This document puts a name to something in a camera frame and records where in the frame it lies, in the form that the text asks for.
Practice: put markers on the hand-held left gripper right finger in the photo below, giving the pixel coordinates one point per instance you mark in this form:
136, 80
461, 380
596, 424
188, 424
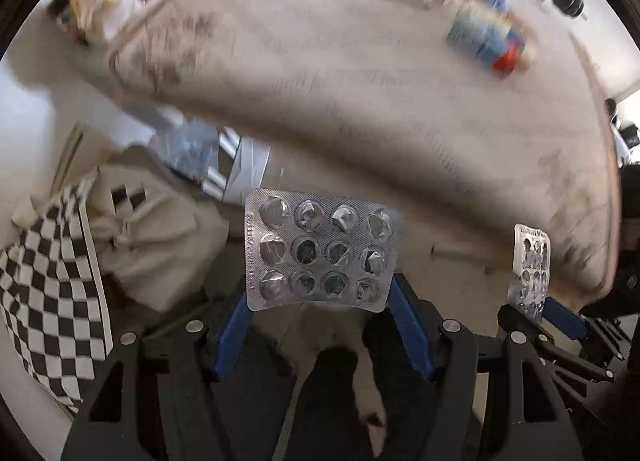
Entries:
411, 336

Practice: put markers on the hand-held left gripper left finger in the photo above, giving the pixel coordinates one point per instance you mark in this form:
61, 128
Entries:
231, 341

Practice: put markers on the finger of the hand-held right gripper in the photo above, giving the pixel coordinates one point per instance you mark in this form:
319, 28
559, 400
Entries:
550, 345
565, 316

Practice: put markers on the small silver blister pack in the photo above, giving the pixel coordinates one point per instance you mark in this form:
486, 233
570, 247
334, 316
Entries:
531, 261

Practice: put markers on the large silver blister pack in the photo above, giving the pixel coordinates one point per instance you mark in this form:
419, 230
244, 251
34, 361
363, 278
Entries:
320, 251

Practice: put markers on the beige cloth bag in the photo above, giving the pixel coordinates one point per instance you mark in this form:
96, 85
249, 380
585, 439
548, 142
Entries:
155, 241

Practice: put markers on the black white checkered bag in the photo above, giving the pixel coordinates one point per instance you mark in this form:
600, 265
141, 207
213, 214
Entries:
45, 301

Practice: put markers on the blue label bottle red cap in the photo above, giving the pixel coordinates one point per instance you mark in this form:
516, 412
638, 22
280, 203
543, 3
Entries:
487, 36

